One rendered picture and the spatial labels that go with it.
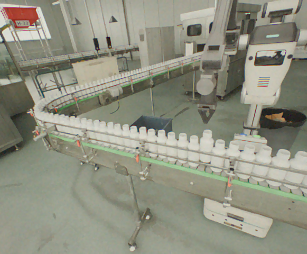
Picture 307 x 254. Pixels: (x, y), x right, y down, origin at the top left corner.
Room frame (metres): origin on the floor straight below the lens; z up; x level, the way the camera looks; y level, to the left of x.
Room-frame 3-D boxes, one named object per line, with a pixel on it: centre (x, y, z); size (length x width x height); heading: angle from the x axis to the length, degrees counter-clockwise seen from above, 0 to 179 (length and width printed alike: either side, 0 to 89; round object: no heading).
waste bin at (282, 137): (1.68, -1.60, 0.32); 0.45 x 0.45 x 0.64
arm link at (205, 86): (0.58, -0.23, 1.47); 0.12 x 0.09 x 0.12; 149
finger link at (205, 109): (0.61, -0.25, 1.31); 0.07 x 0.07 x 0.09; 60
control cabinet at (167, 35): (7.75, -1.06, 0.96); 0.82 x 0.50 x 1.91; 132
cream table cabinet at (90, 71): (5.03, 1.33, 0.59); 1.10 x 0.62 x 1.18; 132
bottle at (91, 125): (0.99, 0.40, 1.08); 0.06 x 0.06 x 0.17
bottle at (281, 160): (0.47, -0.51, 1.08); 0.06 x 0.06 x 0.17
